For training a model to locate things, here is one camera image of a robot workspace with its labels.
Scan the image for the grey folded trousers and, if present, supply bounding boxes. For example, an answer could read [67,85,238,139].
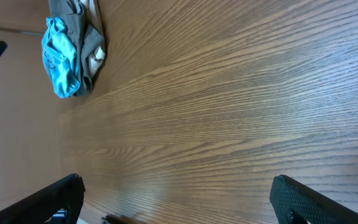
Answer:
[48,0,97,96]

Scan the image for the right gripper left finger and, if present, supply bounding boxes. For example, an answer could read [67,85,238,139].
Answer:
[0,174,86,224]

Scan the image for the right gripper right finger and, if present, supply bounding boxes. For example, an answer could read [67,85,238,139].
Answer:
[269,175,358,224]

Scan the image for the light blue printed t-shirt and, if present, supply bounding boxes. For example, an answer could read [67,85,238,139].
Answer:
[41,17,80,98]

